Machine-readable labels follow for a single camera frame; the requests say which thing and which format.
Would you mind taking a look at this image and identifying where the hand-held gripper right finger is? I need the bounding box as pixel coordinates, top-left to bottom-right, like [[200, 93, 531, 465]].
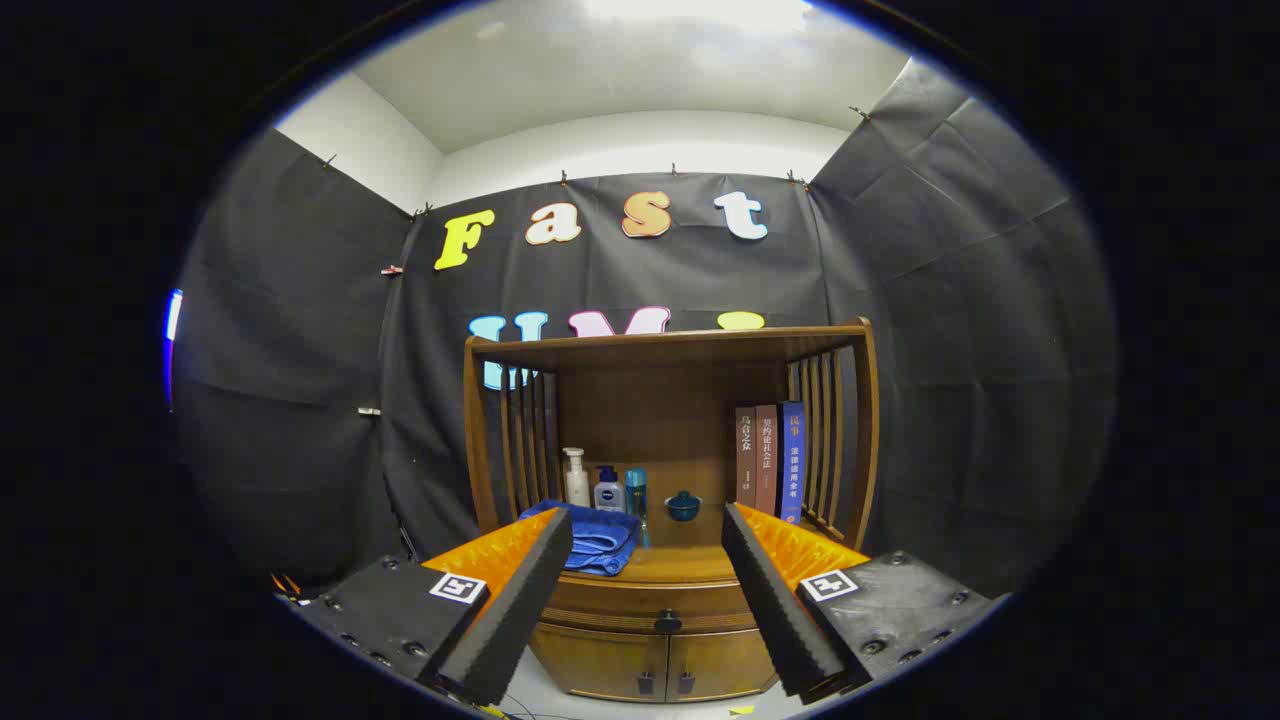
[[721, 502, 1006, 704]]

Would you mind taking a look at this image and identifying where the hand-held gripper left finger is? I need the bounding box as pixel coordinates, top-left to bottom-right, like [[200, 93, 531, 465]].
[[283, 507, 575, 707]]

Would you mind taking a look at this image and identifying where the wooden drawer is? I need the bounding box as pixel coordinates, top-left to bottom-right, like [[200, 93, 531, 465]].
[[535, 576, 768, 637]]

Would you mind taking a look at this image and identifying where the wooden cabinet door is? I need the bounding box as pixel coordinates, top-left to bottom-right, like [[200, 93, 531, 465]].
[[666, 628, 779, 699], [530, 622, 669, 702]]

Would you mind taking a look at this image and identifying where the wooden countertop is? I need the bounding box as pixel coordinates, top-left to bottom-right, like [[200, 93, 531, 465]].
[[490, 490, 861, 586]]

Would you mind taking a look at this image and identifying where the wooden cabinet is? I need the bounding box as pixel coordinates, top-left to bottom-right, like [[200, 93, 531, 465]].
[[463, 318, 881, 704]]

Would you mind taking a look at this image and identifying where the blue folded towel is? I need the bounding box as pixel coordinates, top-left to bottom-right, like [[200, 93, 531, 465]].
[[518, 500, 642, 577]]

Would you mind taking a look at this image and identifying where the reddish brown book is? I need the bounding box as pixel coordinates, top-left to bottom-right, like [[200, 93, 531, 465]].
[[755, 404, 780, 517]]

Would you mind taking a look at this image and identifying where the blue book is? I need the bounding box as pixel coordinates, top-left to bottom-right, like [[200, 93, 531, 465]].
[[779, 401, 806, 525]]

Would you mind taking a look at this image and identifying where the teal slim bottle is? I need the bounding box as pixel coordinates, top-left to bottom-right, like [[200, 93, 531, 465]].
[[625, 468, 649, 548]]

